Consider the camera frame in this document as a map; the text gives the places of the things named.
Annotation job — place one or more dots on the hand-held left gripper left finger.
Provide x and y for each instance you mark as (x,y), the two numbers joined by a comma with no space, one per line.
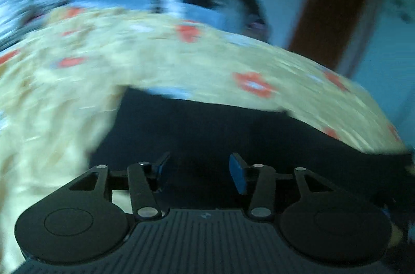
(161,167)

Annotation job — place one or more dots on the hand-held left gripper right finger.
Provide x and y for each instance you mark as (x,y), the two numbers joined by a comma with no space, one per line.
(236,172)

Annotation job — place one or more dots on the black pants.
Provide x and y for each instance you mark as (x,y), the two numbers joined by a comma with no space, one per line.
(201,131)

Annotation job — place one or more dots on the yellow carrot-print blanket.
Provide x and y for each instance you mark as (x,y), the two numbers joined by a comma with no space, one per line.
(162,50)

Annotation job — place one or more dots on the brown wooden door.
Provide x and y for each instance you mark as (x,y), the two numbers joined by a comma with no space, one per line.
(330,1)

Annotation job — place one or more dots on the grey crumpled quilt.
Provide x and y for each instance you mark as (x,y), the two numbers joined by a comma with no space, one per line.
(16,11)

